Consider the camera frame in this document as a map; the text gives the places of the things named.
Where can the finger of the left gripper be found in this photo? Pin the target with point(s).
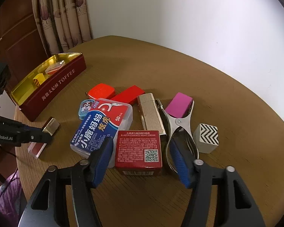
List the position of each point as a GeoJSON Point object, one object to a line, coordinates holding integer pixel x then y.
{"type": "Point", "coordinates": [32, 134]}

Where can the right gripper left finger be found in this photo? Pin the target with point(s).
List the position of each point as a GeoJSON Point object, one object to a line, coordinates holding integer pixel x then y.
{"type": "Point", "coordinates": [47, 205]}

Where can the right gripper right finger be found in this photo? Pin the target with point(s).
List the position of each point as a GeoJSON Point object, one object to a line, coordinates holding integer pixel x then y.
{"type": "Point", "coordinates": [235, 205]}

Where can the gold dark red small box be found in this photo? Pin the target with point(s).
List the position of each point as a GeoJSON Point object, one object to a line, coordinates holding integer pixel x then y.
{"type": "Point", "coordinates": [48, 131]}

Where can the zigzag patterned white cube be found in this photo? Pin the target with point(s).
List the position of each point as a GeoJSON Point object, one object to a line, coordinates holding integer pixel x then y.
{"type": "Point", "coordinates": [206, 138]}

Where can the silver metal clip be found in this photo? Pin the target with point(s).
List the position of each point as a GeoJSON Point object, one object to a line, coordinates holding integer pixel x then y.
{"type": "Point", "coordinates": [178, 126]}

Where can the yellow small block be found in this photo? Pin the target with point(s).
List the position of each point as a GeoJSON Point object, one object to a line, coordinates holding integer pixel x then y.
{"type": "Point", "coordinates": [39, 79]}

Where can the red cream carton box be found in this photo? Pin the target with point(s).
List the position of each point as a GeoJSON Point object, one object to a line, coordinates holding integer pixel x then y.
{"type": "Point", "coordinates": [138, 153]}

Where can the blue cartoon dog tin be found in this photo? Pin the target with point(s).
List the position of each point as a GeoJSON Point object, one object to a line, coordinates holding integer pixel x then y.
{"type": "Point", "coordinates": [85, 107]}

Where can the clear floss pick box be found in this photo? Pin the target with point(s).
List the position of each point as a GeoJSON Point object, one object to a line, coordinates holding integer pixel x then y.
{"type": "Point", "coordinates": [105, 119]}

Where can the pink rectangular block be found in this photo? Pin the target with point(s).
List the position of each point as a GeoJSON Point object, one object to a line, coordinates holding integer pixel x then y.
{"type": "Point", "coordinates": [179, 105]}

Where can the gold ribbed metal case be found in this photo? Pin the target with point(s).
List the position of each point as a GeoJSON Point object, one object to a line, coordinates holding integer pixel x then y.
{"type": "Point", "coordinates": [150, 116]}

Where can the red rectangular block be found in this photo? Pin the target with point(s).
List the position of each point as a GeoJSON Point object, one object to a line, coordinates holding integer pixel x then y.
{"type": "Point", "coordinates": [129, 95]}

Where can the clear box red insert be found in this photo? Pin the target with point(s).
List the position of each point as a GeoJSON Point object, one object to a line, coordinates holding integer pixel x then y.
{"type": "Point", "coordinates": [53, 68]}

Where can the red toffee tin box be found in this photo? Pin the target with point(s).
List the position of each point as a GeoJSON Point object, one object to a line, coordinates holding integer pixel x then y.
{"type": "Point", "coordinates": [32, 100]}

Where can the brown wooden door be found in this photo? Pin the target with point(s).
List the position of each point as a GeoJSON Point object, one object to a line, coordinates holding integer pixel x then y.
{"type": "Point", "coordinates": [21, 47]}

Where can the beige patterned curtain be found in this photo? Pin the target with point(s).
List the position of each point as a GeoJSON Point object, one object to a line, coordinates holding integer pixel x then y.
{"type": "Point", "coordinates": [62, 24]}

